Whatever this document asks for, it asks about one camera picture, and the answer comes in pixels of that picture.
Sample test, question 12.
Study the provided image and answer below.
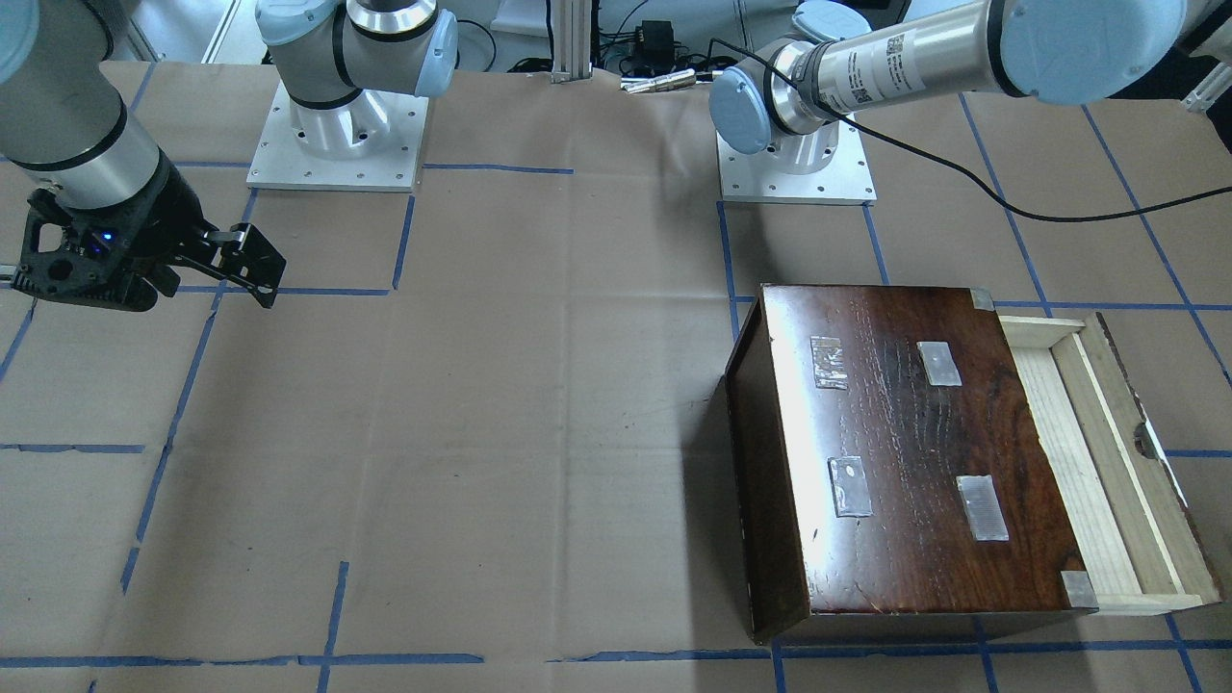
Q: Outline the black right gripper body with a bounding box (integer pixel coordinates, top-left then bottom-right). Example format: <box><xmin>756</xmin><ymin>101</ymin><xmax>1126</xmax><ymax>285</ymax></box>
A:
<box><xmin>12</xmin><ymin>154</ymin><xmax>227</xmax><ymax>312</ymax></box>

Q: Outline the wooden drawer with white handle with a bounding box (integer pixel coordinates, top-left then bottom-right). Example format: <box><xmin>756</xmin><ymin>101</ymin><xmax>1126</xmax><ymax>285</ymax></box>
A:
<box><xmin>1000</xmin><ymin>313</ymin><xmax>1225</xmax><ymax>617</ymax></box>

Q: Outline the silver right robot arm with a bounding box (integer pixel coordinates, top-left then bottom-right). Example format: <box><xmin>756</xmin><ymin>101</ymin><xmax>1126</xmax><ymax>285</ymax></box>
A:
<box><xmin>1</xmin><ymin>1</ymin><xmax>457</xmax><ymax>312</ymax></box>

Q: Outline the dark wooden drawer box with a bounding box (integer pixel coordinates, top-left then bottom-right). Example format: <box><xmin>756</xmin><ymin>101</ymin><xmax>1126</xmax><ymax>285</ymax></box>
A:
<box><xmin>723</xmin><ymin>284</ymin><xmax>1096</xmax><ymax>644</ymax></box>

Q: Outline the brown paper table cover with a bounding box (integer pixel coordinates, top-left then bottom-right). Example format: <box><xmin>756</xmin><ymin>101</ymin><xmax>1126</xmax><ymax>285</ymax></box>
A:
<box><xmin>1</xmin><ymin>62</ymin><xmax>1231</xmax><ymax>692</ymax></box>

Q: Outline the black power adapter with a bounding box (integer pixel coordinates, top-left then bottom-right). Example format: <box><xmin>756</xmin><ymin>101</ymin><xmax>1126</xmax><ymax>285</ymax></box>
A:
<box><xmin>630</xmin><ymin>18</ymin><xmax>678</xmax><ymax>76</ymax></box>

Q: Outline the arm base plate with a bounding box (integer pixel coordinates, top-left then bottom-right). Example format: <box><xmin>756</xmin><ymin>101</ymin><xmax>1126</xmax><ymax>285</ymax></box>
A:
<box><xmin>246</xmin><ymin>85</ymin><xmax>431</xmax><ymax>194</ymax></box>
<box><xmin>715</xmin><ymin>107</ymin><xmax>877</xmax><ymax>205</ymax></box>

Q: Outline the aluminium frame post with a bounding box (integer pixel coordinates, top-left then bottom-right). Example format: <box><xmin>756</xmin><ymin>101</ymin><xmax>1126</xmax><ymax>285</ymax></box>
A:
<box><xmin>545</xmin><ymin>0</ymin><xmax>600</xmax><ymax>84</ymax></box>

